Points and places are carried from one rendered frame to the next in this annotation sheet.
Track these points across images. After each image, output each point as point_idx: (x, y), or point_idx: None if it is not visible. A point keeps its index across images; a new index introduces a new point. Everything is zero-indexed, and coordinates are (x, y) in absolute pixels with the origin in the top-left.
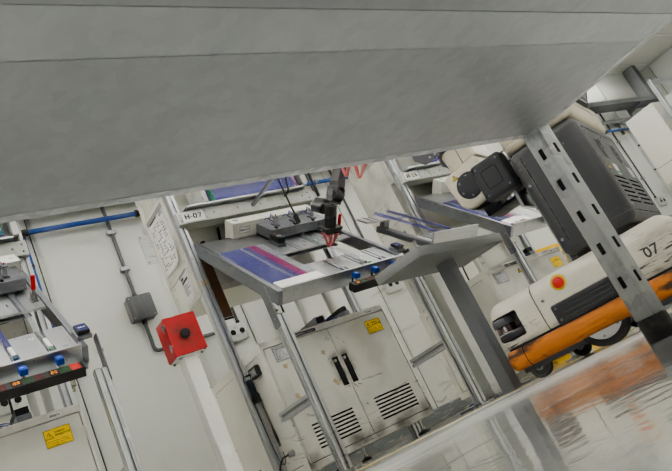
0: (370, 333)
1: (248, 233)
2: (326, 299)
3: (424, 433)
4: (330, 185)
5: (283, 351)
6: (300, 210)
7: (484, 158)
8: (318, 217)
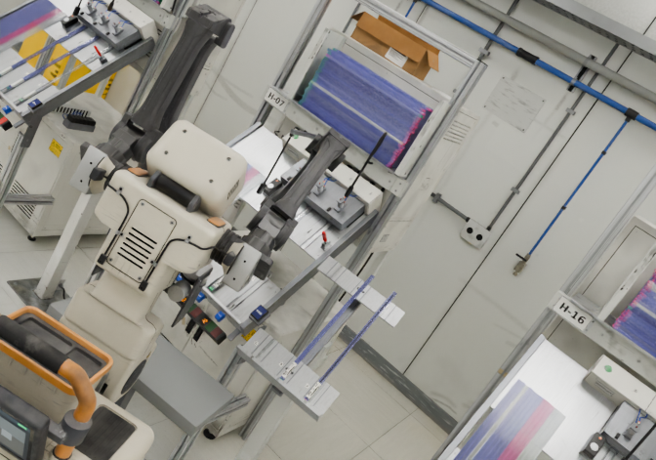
0: (242, 336)
1: (296, 158)
2: None
3: (168, 425)
4: (272, 194)
5: None
6: (352, 190)
7: (92, 337)
8: (342, 214)
